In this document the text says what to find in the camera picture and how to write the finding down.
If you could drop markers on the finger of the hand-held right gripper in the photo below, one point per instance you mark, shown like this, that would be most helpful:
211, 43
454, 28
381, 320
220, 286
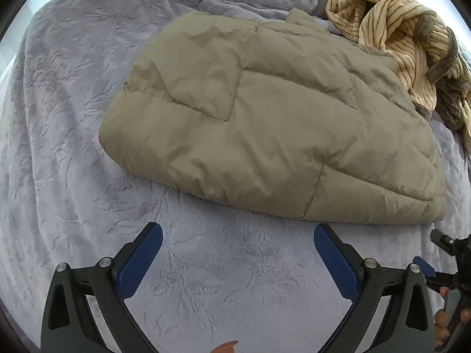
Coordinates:
443, 241
432, 275

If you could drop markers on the beige striped fleece robe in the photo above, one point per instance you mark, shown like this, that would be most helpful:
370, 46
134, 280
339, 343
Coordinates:
404, 33

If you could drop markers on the person's left hand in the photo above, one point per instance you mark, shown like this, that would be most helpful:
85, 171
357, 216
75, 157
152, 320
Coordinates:
225, 348

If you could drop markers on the lavender embossed blanket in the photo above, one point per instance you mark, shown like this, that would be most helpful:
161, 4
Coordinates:
73, 117

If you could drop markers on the person's right hand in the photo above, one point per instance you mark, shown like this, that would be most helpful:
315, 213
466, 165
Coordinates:
441, 323

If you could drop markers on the khaki puffer jacket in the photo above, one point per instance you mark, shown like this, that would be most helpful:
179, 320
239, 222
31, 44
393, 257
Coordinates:
265, 117

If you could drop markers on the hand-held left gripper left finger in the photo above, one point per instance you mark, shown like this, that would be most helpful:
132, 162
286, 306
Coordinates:
138, 264

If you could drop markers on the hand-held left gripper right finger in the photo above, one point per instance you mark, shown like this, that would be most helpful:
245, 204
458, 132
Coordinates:
338, 264

